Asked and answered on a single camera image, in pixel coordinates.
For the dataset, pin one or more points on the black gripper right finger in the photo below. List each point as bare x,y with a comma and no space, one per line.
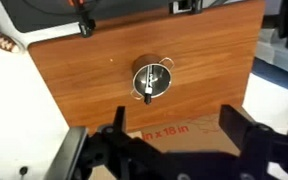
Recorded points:
235,125

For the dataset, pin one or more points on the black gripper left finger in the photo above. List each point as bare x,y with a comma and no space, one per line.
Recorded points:
119,120

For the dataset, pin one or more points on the small silver pot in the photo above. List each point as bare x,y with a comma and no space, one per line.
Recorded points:
152,78

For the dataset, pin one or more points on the brown cardboard box sheet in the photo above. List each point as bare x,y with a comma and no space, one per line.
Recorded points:
190,135

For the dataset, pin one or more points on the black perforated breadboard table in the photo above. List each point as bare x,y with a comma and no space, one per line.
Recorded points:
40,13

